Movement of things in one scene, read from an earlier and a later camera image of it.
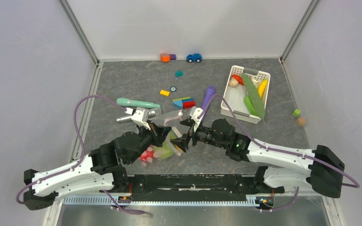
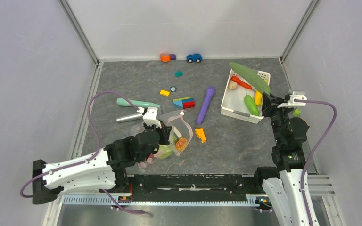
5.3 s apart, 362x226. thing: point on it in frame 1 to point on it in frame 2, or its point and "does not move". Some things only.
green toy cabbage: (165, 151) does not move
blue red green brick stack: (184, 103) does not move
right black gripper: (184, 141) to (270, 104)
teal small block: (179, 73) does not move
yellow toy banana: (261, 86) to (258, 98)
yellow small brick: (164, 92) does not move
